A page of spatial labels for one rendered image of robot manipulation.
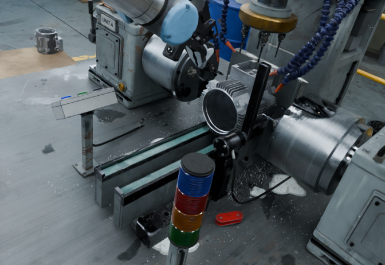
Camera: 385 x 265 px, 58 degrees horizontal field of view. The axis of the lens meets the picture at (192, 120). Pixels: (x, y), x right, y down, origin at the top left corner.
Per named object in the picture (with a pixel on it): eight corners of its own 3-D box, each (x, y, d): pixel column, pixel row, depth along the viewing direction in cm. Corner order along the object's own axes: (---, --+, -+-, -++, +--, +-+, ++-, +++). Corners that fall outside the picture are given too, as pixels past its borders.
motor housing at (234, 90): (230, 107, 138) (241, 63, 127) (268, 131, 127) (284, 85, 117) (195, 121, 125) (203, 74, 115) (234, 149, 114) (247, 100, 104)
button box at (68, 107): (107, 104, 110) (102, 88, 109) (118, 102, 104) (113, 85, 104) (55, 120, 99) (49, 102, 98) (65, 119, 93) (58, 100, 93)
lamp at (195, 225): (187, 203, 70) (190, 187, 68) (208, 222, 67) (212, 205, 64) (164, 217, 66) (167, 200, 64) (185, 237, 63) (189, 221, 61)
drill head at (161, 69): (164, 63, 164) (170, 11, 150) (220, 98, 144) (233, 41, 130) (119, 74, 148) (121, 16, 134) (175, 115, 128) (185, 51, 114)
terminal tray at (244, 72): (247, 77, 127) (252, 58, 123) (271, 89, 121) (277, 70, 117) (226, 84, 119) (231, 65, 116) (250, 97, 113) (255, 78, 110)
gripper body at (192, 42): (219, 36, 99) (212, 1, 90) (199, 55, 97) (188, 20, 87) (201, 28, 103) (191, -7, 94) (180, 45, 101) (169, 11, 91)
